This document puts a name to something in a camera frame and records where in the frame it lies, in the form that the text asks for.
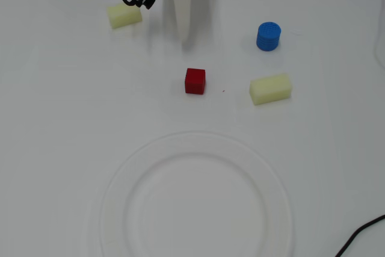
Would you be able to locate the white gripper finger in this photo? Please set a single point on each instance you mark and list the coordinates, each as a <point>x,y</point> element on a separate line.
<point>182,13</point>

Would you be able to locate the white round plate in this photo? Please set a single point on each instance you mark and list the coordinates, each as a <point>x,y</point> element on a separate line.
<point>120,184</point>

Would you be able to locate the pale yellow foam block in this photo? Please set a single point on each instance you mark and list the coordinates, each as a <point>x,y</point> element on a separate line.
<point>124,16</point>
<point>270,89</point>

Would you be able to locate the red cube block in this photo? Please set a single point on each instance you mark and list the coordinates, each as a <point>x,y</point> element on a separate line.
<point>195,82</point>

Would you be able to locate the blue ribbed cylinder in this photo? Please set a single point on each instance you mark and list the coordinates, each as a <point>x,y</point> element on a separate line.
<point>268,36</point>

